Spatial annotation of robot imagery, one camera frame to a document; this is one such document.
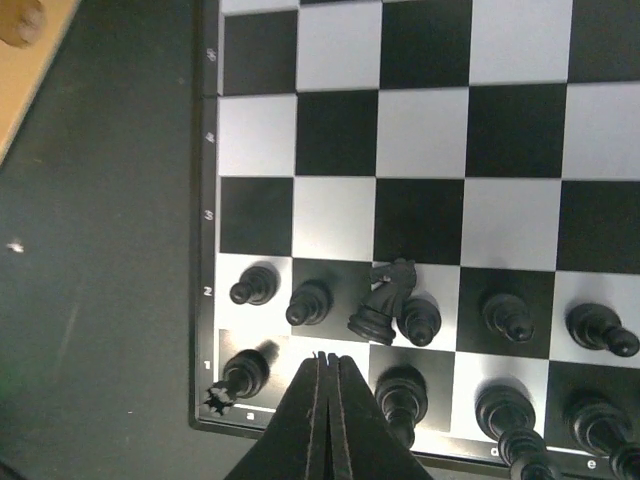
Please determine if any black chess queen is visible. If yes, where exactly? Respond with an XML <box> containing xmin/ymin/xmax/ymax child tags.
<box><xmin>475</xmin><ymin>384</ymin><xmax>562</xmax><ymax>480</ymax></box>

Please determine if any black chess king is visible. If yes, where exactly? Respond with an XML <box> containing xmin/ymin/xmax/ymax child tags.
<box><xmin>563</xmin><ymin>394</ymin><xmax>639</xmax><ymax>480</ymax></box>

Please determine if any yellow metal tin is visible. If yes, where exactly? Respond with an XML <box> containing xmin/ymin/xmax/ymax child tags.
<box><xmin>1</xmin><ymin>1</ymin><xmax>79</xmax><ymax>157</ymax></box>

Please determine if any black chess rook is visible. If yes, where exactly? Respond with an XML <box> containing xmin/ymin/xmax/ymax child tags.
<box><xmin>203</xmin><ymin>349</ymin><xmax>270</xmax><ymax>416</ymax></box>

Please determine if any black chess bishop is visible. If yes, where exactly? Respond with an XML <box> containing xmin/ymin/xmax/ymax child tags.
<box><xmin>374</xmin><ymin>365</ymin><xmax>428</xmax><ymax>449</ymax></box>

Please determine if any black chess pawn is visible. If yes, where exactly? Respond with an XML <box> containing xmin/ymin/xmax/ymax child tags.
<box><xmin>229</xmin><ymin>265</ymin><xmax>279</xmax><ymax>306</ymax></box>
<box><xmin>397</xmin><ymin>297</ymin><xmax>442</xmax><ymax>347</ymax></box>
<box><xmin>565</xmin><ymin>303</ymin><xmax>639</xmax><ymax>358</ymax></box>
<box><xmin>285</xmin><ymin>279</ymin><xmax>333</xmax><ymax>326</ymax></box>
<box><xmin>481</xmin><ymin>293</ymin><xmax>535</xmax><ymax>343</ymax></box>

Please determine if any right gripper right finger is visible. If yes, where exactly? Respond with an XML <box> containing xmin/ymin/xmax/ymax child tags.
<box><xmin>326</xmin><ymin>353</ymin><xmax>431</xmax><ymax>479</ymax></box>

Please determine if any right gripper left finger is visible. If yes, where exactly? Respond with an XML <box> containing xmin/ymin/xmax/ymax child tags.
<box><xmin>227</xmin><ymin>352</ymin><xmax>328</xmax><ymax>480</ymax></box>

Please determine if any black and white chessboard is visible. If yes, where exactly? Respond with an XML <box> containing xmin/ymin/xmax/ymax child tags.
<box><xmin>189</xmin><ymin>1</ymin><xmax>639</xmax><ymax>479</ymax></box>

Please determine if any black chess knight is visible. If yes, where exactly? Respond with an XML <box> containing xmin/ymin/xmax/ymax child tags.
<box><xmin>347</xmin><ymin>258</ymin><xmax>417</xmax><ymax>346</ymax></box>

